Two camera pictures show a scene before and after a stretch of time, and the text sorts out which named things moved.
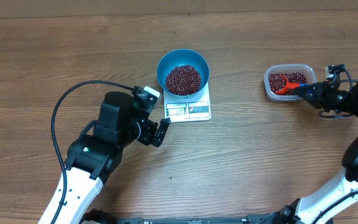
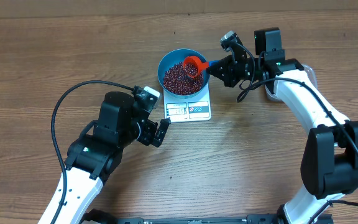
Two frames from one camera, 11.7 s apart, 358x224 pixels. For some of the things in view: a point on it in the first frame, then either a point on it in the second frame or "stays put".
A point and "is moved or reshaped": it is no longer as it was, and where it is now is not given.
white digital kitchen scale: (191, 109) stays put
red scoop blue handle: (281, 85) is moved or reshaped
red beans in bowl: (183, 80) stays put
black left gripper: (150, 127) stays put
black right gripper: (321, 92) → (232, 75)
